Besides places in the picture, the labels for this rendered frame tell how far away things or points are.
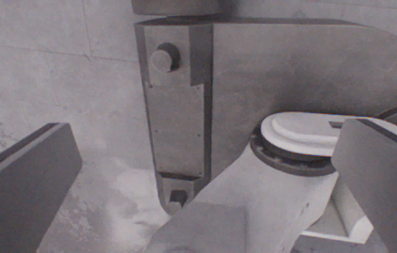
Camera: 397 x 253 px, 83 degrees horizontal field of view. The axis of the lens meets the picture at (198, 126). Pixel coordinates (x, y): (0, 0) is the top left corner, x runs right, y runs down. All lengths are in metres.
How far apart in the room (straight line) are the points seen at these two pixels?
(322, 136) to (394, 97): 0.22
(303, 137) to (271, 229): 0.14
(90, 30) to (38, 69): 0.25
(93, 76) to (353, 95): 0.69
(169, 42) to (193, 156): 0.26
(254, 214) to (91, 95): 0.67
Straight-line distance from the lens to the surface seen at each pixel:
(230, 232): 0.24
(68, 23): 0.79
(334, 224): 0.49
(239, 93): 0.47
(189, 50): 0.42
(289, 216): 0.29
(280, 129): 0.36
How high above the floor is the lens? 0.61
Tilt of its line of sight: 58 degrees down
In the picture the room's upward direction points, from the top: 158 degrees counter-clockwise
